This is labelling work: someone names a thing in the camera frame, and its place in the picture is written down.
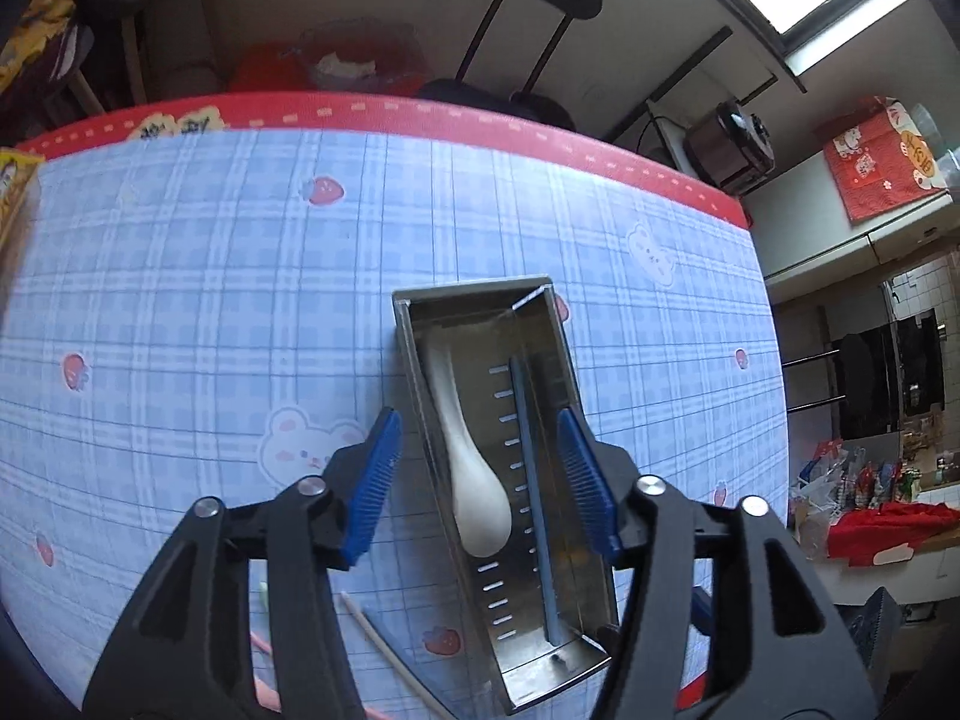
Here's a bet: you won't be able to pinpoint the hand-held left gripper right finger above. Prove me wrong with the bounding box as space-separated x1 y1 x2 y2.
556 406 878 720

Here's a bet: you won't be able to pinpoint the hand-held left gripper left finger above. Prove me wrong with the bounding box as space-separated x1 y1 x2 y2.
81 406 404 720

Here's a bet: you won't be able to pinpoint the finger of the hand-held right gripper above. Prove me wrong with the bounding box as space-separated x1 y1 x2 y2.
846 586 902 691

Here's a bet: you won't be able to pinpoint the stainless steel utensil holder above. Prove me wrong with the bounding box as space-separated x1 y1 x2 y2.
392 275 622 716

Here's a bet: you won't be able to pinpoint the red cloth bundle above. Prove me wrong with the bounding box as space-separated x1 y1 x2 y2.
826 504 960 563

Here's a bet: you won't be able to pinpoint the white spoon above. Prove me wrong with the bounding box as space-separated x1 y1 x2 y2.
427 341 513 557

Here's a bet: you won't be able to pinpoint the pile of snack packets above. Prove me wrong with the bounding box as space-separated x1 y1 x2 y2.
791 439 960 518

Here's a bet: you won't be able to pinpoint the beige chopstick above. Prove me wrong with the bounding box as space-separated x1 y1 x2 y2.
339 591 447 720

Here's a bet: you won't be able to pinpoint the pink chopstick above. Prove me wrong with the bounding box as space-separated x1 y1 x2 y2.
250 630 286 717

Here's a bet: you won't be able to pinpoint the blue plaid tablecloth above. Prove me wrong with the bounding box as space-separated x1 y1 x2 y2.
0 90 788 720

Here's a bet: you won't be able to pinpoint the white refrigerator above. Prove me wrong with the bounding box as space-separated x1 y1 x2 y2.
742 150 960 286

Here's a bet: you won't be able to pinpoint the silver rice cooker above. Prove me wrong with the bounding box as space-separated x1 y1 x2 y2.
686 101 777 196

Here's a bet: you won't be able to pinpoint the black metal rack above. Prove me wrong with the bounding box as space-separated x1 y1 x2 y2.
604 26 777 166

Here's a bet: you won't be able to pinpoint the red printed cloth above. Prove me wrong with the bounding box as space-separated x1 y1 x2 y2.
823 96 953 224

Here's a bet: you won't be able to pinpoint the red plastic bag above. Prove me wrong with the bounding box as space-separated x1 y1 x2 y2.
229 26 428 98

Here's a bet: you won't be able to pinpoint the yellow snack tray pack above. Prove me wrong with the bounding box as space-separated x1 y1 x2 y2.
0 148 46 256

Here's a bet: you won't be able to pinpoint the clear plastic containers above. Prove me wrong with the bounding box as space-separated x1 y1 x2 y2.
911 101 960 188

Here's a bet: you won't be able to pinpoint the round wooden stool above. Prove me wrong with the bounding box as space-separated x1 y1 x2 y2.
79 0 226 102

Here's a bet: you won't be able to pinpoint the yellow garment pile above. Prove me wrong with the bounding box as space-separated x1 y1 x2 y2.
0 0 80 91

